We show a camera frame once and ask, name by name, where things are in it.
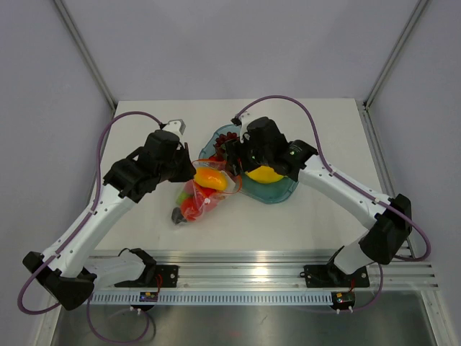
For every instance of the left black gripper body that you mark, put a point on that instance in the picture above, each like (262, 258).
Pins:
(163, 172)

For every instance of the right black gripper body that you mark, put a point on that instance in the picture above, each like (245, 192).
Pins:
(253, 157)

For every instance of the pink peach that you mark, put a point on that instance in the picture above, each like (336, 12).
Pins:
(189, 187)

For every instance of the green round vegetable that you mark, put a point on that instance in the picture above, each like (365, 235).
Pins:
(181, 197)

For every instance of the clear orange zip top bag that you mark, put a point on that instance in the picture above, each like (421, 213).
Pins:
(234, 183)

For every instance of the orange yellow pepper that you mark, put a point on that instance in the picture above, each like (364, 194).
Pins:
(211, 178)

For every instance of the red apple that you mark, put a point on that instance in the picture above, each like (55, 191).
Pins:
(210, 198)

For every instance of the orange red tomato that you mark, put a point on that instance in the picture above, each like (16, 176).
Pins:
(189, 210)

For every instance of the dark purple plum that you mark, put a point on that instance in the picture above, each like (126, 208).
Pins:
(177, 217)

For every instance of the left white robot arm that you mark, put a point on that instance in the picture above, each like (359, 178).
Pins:
(65, 270)

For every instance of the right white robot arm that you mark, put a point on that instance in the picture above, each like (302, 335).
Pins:
(386, 219)

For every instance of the teal plastic food tray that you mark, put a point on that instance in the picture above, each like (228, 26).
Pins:
(273, 193)

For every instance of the purple grape bunch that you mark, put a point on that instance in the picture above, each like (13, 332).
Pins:
(224, 137)

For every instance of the yellow banana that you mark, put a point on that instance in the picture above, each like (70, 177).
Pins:
(264, 175)

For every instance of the left small circuit board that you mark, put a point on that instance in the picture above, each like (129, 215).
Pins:
(148, 296)

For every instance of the small circuit board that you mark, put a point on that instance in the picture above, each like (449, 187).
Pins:
(343, 300)
(148, 296)

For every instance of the right small circuit board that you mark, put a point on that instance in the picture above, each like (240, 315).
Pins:
(343, 300)

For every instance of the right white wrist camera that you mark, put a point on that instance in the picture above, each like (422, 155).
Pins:
(246, 118)

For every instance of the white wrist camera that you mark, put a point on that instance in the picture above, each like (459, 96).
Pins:
(246, 118)
(176, 127)

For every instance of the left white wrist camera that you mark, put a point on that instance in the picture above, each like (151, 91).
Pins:
(176, 127)

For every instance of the aluminium mounting rail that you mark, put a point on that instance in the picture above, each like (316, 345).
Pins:
(276, 270)

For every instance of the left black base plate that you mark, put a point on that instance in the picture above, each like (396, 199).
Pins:
(164, 275)

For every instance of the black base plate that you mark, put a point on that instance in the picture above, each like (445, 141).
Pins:
(164, 275)
(317, 277)

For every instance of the white slotted cable duct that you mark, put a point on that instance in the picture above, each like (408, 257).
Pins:
(202, 298)

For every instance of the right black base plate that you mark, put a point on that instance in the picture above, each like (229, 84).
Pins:
(317, 277)

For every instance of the left aluminium frame post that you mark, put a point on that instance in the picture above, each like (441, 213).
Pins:
(74, 32)

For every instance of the aluminium frame post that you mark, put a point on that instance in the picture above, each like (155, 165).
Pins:
(74, 32)
(397, 50)

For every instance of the right aluminium frame post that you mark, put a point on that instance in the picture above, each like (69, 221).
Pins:
(397, 50)

